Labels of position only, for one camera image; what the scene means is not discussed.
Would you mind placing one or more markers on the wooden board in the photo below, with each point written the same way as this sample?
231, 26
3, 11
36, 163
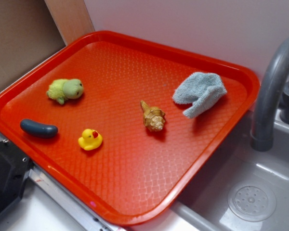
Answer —
71, 18

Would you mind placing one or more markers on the yellow rubber duck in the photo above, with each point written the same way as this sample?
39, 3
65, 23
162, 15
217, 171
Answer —
90, 140

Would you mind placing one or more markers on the dark grey sausage toy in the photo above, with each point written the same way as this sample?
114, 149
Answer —
37, 129

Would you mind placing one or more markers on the green plush animal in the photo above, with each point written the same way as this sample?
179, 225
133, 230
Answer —
62, 90

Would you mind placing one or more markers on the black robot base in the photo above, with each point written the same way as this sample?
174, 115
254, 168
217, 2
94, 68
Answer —
14, 170

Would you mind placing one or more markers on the light blue cloth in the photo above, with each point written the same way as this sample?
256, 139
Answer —
201, 91

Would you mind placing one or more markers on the brown seashell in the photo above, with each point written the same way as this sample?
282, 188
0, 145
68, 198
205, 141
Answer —
153, 117

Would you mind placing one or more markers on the orange plastic tray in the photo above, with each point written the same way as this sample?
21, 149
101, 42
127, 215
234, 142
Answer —
135, 174

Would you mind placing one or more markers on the grey plastic sink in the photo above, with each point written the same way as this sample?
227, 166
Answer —
239, 188

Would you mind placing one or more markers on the brown cardboard panel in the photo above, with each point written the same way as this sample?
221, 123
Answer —
28, 36

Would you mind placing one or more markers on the grey faucet spout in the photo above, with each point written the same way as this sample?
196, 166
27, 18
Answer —
269, 99

